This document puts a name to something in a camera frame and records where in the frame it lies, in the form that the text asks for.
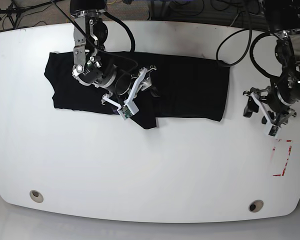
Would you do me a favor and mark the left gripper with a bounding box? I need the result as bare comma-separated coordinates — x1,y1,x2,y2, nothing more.
243,86,297,127

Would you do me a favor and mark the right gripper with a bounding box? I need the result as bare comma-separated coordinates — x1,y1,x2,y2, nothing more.
100,65,161,108

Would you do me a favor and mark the black graphic T-shirt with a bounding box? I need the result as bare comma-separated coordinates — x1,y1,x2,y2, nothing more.
44,51,230,130

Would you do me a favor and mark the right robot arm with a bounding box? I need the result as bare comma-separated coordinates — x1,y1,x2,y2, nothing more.
69,0,157,118

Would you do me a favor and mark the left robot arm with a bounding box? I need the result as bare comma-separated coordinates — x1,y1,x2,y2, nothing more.
243,0,300,127

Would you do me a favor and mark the red tape rectangle marking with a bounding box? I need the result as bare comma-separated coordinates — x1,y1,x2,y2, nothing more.
269,139,293,177

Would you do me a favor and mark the black tripod stand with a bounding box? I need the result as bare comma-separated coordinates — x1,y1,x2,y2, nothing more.
0,0,52,30

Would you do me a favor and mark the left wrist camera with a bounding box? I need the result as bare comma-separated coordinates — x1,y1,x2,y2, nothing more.
264,122,282,138

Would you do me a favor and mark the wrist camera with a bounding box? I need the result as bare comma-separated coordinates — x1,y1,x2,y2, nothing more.
264,122,282,138
117,101,139,120

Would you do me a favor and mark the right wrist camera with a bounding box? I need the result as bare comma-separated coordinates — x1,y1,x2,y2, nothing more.
117,101,139,120

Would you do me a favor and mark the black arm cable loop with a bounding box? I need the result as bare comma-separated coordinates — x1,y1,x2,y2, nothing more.
103,12,136,53
216,14,252,68

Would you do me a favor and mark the black arm cable loop left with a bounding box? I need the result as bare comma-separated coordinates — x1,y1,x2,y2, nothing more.
216,14,252,68

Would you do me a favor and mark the right table cable grommet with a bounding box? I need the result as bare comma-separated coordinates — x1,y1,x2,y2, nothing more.
248,199,264,213

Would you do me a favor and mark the table cable grommet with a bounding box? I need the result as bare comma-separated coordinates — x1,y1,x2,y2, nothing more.
29,190,44,204
248,199,264,213

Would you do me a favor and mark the left table cable grommet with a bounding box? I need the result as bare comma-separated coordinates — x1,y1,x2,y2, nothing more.
29,190,44,204

